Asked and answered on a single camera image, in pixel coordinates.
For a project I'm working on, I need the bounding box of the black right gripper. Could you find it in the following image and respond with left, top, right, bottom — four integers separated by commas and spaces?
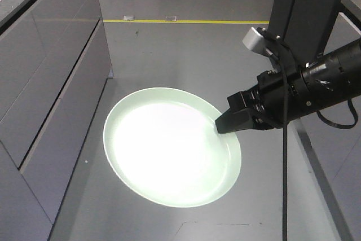
215, 69, 307, 134

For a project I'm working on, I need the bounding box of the pale green round plate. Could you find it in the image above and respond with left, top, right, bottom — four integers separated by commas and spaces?
103, 87, 241, 208

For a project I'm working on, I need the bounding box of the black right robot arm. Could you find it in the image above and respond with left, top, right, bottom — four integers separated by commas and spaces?
215, 40, 360, 134

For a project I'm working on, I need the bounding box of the dark counter support column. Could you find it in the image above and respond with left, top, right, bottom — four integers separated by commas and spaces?
268, 0, 341, 64

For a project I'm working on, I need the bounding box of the grey cabinet block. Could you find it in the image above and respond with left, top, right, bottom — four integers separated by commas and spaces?
1, 0, 112, 240

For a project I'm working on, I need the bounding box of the black camera cable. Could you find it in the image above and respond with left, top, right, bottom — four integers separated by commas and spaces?
267, 50, 289, 241

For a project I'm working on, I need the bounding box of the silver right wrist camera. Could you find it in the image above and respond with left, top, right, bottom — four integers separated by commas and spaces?
243, 27, 289, 57

